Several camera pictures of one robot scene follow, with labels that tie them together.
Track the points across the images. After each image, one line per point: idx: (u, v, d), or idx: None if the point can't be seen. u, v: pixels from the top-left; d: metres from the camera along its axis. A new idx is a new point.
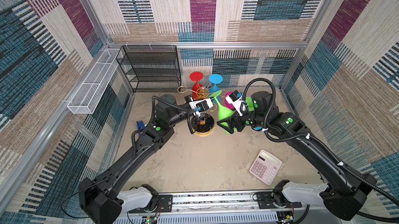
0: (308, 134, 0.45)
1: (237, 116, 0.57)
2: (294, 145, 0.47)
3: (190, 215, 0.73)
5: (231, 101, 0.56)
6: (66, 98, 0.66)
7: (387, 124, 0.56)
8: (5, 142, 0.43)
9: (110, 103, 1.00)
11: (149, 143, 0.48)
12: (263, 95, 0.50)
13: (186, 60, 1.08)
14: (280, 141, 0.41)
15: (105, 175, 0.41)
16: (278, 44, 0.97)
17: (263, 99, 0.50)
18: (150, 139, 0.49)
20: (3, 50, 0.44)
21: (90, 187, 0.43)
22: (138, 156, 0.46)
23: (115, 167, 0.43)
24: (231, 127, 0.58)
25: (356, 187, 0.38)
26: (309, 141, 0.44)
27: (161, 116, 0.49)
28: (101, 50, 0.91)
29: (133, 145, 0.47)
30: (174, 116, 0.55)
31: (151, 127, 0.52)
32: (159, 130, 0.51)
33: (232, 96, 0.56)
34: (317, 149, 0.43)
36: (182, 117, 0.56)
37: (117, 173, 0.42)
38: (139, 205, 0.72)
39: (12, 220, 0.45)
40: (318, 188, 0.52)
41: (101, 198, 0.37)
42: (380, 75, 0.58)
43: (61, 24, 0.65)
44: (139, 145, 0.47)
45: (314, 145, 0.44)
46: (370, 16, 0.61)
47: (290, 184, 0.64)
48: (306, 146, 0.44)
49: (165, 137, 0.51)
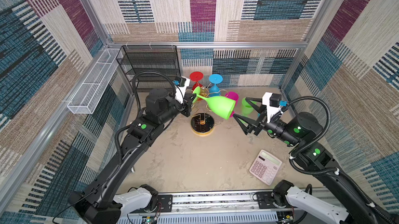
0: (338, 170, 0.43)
1: (263, 123, 0.48)
2: (321, 176, 0.44)
3: (190, 215, 0.73)
5: (268, 103, 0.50)
6: (66, 98, 0.66)
7: (387, 124, 0.56)
8: (5, 142, 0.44)
9: (110, 103, 1.00)
11: (137, 144, 0.43)
12: (311, 124, 0.41)
13: (186, 60, 1.08)
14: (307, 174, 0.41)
15: (93, 186, 0.39)
16: (278, 44, 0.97)
17: (311, 130, 0.41)
18: (136, 139, 0.44)
20: (3, 50, 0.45)
21: (80, 200, 0.41)
22: (125, 161, 0.42)
23: (103, 176, 0.40)
24: (249, 128, 0.51)
25: None
26: (339, 177, 0.42)
27: (151, 110, 0.47)
28: (101, 50, 0.91)
29: (118, 151, 0.43)
30: (164, 113, 0.51)
31: (137, 125, 0.46)
32: (145, 127, 0.46)
33: (274, 100, 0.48)
34: (346, 186, 0.41)
36: (172, 113, 0.54)
37: (105, 184, 0.39)
38: (140, 206, 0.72)
39: (12, 220, 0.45)
40: (335, 212, 0.50)
41: (91, 211, 0.36)
42: (380, 75, 0.58)
43: (61, 24, 0.65)
44: (125, 149, 0.43)
45: (343, 181, 0.42)
46: (370, 16, 0.61)
47: (299, 193, 0.62)
48: (335, 181, 0.42)
49: (154, 133, 0.47)
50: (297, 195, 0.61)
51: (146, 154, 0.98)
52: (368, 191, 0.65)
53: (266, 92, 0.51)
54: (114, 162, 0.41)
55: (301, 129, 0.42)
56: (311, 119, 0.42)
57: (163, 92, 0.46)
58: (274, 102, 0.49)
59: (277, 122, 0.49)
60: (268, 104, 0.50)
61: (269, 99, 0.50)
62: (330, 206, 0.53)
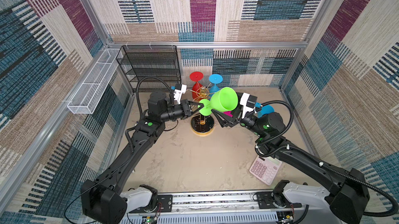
0: (289, 145, 0.53)
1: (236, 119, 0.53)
2: (282, 158, 0.53)
3: (190, 215, 0.73)
5: (244, 103, 0.58)
6: (66, 98, 0.66)
7: (387, 124, 0.56)
8: (5, 142, 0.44)
9: (110, 103, 1.00)
11: (146, 136, 0.50)
12: (278, 123, 0.50)
13: (186, 60, 1.08)
14: (266, 156, 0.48)
15: (107, 173, 0.42)
16: (278, 44, 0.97)
17: (277, 129, 0.49)
18: (145, 133, 0.51)
20: (3, 50, 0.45)
21: (92, 188, 0.42)
22: (136, 152, 0.47)
23: (116, 164, 0.43)
24: (226, 122, 0.54)
25: (342, 183, 0.41)
26: (291, 151, 0.51)
27: (153, 111, 0.55)
28: (101, 50, 0.91)
29: (129, 141, 0.49)
30: (163, 114, 0.59)
31: (144, 123, 0.54)
32: (151, 124, 0.53)
33: (250, 102, 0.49)
34: (298, 156, 0.49)
36: (170, 116, 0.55)
37: (119, 169, 0.43)
38: (140, 203, 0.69)
39: (11, 220, 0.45)
40: (321, 191, 0.52)
41: (108, 194, 0.38)
42: (380, 75, 0.58)
43: (61, 24, 0.65)
44: (135, 141, 0.49)
45: (295, 154, 0.50)
46: (370, 16, 0.61)
47: (292, 185, 0.63)
48: (289, 155, 0.51)
49: (159, 130, 0.55)
50: (291, 188, 0.62)
51: (146, 154, 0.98)
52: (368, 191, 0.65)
53: (243, 93, 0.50)
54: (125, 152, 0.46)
55: (268, 126, 0.50)
56: (279, 117, 0.50)
57: (160, 93, 0.54)
58: (250, 103, 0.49)
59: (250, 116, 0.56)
60: (244, 104, 0.57)
61: (247, 99, 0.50)
62: (319, 188, 0.53)
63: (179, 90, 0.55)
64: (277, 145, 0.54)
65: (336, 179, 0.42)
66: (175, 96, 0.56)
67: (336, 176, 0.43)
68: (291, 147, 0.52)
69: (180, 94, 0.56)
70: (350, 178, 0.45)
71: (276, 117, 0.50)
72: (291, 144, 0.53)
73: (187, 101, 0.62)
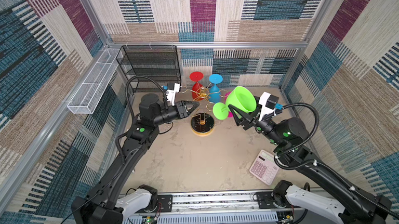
0: (316, 161, 0.47)
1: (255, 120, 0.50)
2: (304, 171, 0.48)
3: (190, 215, 0.73)
5: (264, 104, 0.54)
6: (66, 98, 0.66)
7: (387, 124, 0.56)
8: (5, 142, 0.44)
9: (110, 103, 1.00)
11: (138, 145, 0.47)
12: (300, 130, 0.44)
13: (186, 60, 1.08)
14: (289, 169, 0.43)
15: (97, 189, 0.40)
16: (278, 44, 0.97)
17: (299, 135, 0.43)
18: (136, 141, 0.48)
20: (3, 50, 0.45)
21: (83, 205, 0.41)
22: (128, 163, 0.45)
23: (107, 179, 0.41)
24: (242, 120, 0.52)
25: (373, 213, 0.39)
26: (318, 168, 0.46)
27: (145, 115, 0.51)
28: (101, 50, 0.91)
29: (120, 152, 0.46)
30: (157, 116, 0.55)
31: (136, 129, 0.50)
32: (144, 130, 0.50)
33: (270, 102, 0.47)
34: (326, 174, 0.45)
36: (164, 119, 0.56)
37: (110, 184, 0.41)
38: (141, 206, 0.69)
39: (12, 220, 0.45)
40: (333, 205, 0.51)
41: (100, 211, 0.36)
42: (380, 75, 0.58)
43: (61, 24, 0.65)
44: (126, 150, 0.46)
45: (322, 171, 0.45)
46: (370, 16, 0.61)
47: (297, 190, 0.62)
48: (315, 172, 0.46)
49: (152, 136, 0.51)
50: (295, 194, 0.61)
51: (146, 154, 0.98)
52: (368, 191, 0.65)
53: (265, 92, 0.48)
54: (117, 164, 0.44)
55: (290, 133, 0.44)
56: (300, 124, 0.45)
57: (155, 96, 0.50)
58: (270, 103, 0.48)
59: (268, 121, 0.51)
60: (264, 105, 0.54)
61: (266, 99, 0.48)
62: (328, 200, 0.53)
63: (172, 90, 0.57)
64: (301, 158, 0.48)
65: (367, 206, 0.40)
66: (168, 96, 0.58)
67: (367, 203, 0.40)
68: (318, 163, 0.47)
69: (173, 93, 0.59)
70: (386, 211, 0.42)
71: (298, 123, 0.45)
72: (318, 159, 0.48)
73: (180, 102, 0.56)
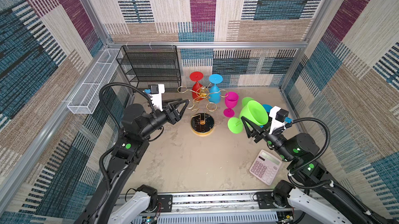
0: (333, 181, 0.47)
1: (266, 132, 0.52)
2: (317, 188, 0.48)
3: (190, 215, 0.73)
5: (274, 117, 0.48)
6: (66, 98, 0.66)
7: (387, 124, 0.56)
8: (5, 142, 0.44)
9: (110, 103, 1.00)
11: (124, 165, 0.43)
12: (310, 146, 0.44)
13: (186, 60, 1.08)
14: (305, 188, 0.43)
15: (83, 219, 0.37)
16: (278, 44, 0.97)
17: (309, 152, 0.44)
18: (122, 160, 0.44)
20: (3, 50, 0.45)
21: None
22: (114, 186, 0.41)
23: (92, 206, 0.39)
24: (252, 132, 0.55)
25: None
26: (335, 189, 0.46)
27: (131, 130, 0.44)
28: (101, 50, 0.91)
29: (106, 178, 0.42)
30: (145, 127, 0.50)
31: (122, 146, 0.46)
32: (131, 147, 0.45)
33: (280, 115, 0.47)
34: (343, 197, 0.45)
36: (154, 126, 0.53)
37: (96, 213, 0.38)
38: (140, 209, 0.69)
39: (12, 220, 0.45)
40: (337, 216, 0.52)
41: None
42: (380, 75, 0.58)
43: (61, 24, 0.65)
44: (111, 172, 0.42)
45: (338, 193, 0.45)
46: (370, 16, 0.61)
47: (302, 195, 0.62)
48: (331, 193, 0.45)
49: (140, 151, 0.46)
50: (300, 199, 0.61)
51: (146, 154, 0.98)
52: (368, 191, 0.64)
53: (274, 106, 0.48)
54: (102, 188, 0.40)
55: (299, 149, 0.45)
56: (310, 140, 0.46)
57: (138, 108, 0.44)
58: (281, 117, 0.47)
59: (278, 136, 0.53)
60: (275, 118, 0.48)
61: (276, 112, 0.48)
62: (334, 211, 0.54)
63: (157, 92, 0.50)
64: (317, 178, 0.47)
65: None
66: (154, 100, 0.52)
67: None
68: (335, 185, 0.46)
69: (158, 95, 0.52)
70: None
71: (308, 139, 0.46)
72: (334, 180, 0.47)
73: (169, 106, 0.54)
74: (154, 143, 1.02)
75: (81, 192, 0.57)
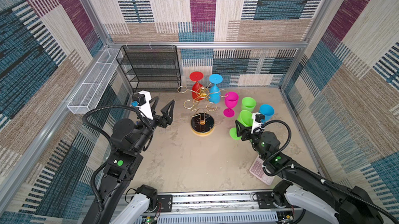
0: (293, 164, 0.57)
1: (248, 130, 0.70)
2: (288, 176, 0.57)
3: (190, 215, 0.73)
5: (253, 117, 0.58)
6: (66, 98, 0.66)
7: (387, 124, 0.56)
8: (5, 142, 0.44)
9: (110, 103, 1.00)
11: (116, 184, 0.42)
12: (272, 139, 0.59)
13: (186, 60, 1.08)
14: (271, 175, 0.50)
15: None
16: (278, 44, 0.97)
17: (271, 144, 0.58)
18: (114, 178, 0.42)
20: (3, 50, 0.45)
21: None
22: (106, 206, 0.40)
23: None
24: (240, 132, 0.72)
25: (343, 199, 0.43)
26: (295, 170, 0.55)
27: (123, 148, 0.42)
28: (101, 50, 0.91)
29: (97, 198, 0.40)
30: (138, 140, 0.47)
31: (113, 162, 0.44)
32: (123, 163, 0.44)
33: (256, 117, 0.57)
34: (303, 175, 0.53)
36: (146, 135, 0.49)
37: None
38: (143, 209, 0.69)
39: (12, 220, 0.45)
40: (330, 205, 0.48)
41: None
42: (380, 75, 0.58)
43: (61, 24, 0.65)
44: (104, 192, 0.41)
45: (300, 172, 0.54)
46: (370, 16, 0.61)
47: (297, 189, 0.62)
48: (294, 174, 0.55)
49: (133, 167, 0.45)
50: (295, 193, 0.61)
51: (146, 154, 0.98)
52: (368, 192, 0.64)
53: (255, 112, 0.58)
54: (95, 208, 0.40)
55: (265, 144, 0.60)
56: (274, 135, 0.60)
57: (128, 123, 0.42)
58: (257, 117, 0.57)
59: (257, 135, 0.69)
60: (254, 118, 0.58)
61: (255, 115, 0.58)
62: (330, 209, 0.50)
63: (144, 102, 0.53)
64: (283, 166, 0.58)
65: (337, 195, 0.45)
66: (143, 109, 0.51)
67: (338, 192, 0.45)
68: (295, 168, 0.56)
69: (146, 105, 0.52)
70: (356, 198, 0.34)
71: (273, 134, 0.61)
72: (296, 163, 0.57)
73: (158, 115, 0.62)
74: (154, 143, 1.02)
75: (80, 195, 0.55)
